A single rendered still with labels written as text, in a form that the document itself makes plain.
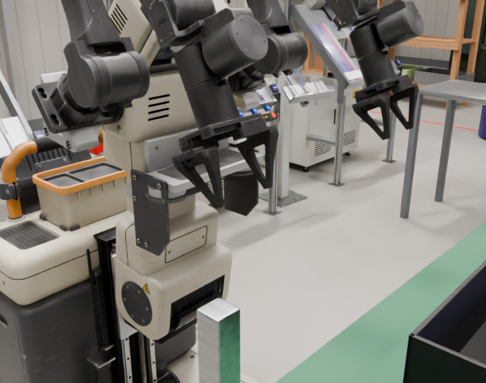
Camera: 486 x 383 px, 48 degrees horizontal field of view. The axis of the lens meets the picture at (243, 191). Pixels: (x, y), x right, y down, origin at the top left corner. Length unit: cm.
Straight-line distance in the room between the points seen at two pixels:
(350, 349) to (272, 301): 187
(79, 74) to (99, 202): 60
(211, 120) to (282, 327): 179
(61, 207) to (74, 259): 13
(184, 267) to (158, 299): 9
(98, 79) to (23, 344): 76
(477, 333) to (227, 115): 42
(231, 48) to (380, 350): 41
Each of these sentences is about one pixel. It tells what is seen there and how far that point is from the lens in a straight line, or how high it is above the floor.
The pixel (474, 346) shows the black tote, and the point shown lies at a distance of 75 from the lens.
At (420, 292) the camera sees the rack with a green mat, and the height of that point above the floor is 95.
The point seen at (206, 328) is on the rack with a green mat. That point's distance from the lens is 51.
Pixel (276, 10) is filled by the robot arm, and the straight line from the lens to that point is 120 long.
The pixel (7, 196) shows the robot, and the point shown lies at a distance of 148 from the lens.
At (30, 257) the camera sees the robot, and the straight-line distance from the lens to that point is 132.
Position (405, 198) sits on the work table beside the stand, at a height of 13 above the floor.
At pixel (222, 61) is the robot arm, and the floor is 129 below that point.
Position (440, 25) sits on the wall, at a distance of 999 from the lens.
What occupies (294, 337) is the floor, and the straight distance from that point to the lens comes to 236.
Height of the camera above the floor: 138
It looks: 21 degrees down
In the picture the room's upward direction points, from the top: straight up
